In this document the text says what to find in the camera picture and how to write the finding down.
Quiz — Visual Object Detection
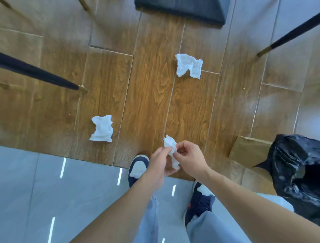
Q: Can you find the person's right hand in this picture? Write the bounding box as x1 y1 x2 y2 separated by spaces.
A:
172 140 212 181

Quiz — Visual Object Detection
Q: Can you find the person's left hand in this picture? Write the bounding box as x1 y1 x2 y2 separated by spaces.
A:
143 146 180 190

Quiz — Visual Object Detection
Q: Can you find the small white tissue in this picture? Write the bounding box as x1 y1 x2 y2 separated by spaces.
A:
163 135 180 170

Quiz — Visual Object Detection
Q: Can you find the person's right forearm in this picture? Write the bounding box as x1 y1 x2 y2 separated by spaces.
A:
196 167 320 243

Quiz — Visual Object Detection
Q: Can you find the person's left forearm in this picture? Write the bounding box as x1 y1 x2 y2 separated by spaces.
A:
68 173 164 243

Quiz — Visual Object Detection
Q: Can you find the navy white left sneaker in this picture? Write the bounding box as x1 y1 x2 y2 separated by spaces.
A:
128 154 150 189

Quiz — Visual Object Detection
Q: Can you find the navy white sneaker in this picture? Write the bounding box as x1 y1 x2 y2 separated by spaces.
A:
185 181 216 228
128 154 150 189

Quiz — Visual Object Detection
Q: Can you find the navy white right sneaker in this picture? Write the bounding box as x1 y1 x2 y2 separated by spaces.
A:
185 181 216 228

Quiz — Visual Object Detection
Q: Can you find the light blue jeans left leg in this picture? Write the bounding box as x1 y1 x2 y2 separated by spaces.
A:
133 196 159 243

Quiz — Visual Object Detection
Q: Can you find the light blue jeans leg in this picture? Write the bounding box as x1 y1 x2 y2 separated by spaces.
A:
186 211 250 243
133 196 159 243

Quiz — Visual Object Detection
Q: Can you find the brown cardboard box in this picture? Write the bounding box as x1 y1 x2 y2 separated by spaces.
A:
228 136 273 182

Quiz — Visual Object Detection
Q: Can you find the light blue jeans right leg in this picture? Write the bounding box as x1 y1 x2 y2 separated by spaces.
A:
186 211 250 243

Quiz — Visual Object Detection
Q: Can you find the large crumpled white tissue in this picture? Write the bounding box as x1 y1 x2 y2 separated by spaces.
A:
175 54 203 80

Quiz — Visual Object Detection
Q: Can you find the black plastic trash bag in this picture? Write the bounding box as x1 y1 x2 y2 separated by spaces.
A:
252 134 320 226

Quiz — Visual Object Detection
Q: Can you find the dark grey chair seat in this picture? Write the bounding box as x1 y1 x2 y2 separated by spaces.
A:
134 0 231 26

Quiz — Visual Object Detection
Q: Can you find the dark chair leg gold tip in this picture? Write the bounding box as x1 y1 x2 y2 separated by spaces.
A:
256 13 320 58
0 52 88 94

